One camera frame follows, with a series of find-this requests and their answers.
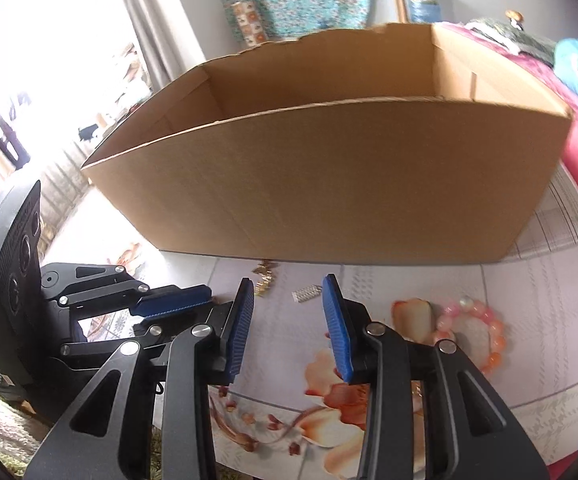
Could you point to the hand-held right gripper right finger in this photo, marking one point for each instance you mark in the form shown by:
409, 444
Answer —
339, 335

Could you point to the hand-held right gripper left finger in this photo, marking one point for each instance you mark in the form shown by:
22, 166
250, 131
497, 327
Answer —
239, 335

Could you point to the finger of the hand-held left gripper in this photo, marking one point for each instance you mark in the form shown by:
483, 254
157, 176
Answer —
174, 300
149, 334

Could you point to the silver ladder charm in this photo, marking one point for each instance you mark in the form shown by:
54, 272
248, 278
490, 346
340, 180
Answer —
308, 293

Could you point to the brown cardboard box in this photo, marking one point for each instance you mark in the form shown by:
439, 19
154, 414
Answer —
319, 185

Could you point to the floral plaid tablecloth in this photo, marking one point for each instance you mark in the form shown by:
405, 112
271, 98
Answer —
544, 310

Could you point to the grey curtain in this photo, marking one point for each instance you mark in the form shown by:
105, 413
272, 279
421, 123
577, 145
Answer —
154, 20

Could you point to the orange patterned paper roll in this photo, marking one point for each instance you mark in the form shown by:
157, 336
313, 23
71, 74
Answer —
249, 22

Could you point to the wooden stick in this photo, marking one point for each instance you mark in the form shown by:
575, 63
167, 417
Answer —
400, 2

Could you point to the blue water bottle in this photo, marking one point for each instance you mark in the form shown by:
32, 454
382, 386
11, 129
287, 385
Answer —
423, 2

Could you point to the grey lace cloth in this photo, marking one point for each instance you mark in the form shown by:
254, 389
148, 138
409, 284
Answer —
529, 42

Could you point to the small brown figurine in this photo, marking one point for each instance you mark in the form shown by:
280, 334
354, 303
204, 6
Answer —
514, 15

